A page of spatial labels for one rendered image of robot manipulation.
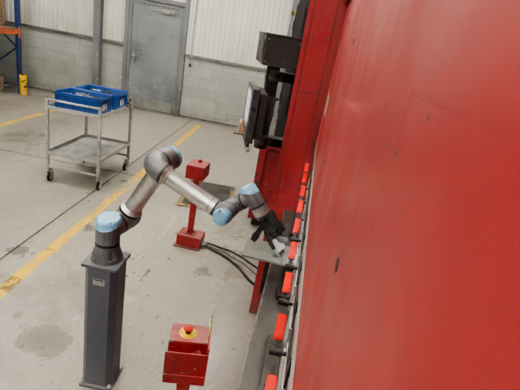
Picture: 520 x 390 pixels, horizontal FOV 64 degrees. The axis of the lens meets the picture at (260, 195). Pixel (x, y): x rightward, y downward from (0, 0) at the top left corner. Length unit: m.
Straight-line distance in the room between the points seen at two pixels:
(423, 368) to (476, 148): 0.09
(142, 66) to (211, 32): 1.62
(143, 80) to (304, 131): 7.04
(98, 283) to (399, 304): 2.03
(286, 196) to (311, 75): 0.79
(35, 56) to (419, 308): 10.33
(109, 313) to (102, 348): 0.23
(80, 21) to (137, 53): 1.30
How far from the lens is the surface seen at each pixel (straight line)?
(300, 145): 2.65
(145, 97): 9.43
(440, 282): 0.18
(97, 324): 2.36
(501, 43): 0.19
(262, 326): 1.70
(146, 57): 9.33
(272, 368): 1.51
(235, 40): 8.92
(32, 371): 2.79
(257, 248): 1.97
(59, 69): 10.20
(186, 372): 1.70
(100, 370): 2.55
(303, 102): 2.60
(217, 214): 1.75
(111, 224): 2.07
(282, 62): 2.75
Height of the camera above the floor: 1.93
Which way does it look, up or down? 21 degrees down
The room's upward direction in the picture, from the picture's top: 11 degrees clockwise
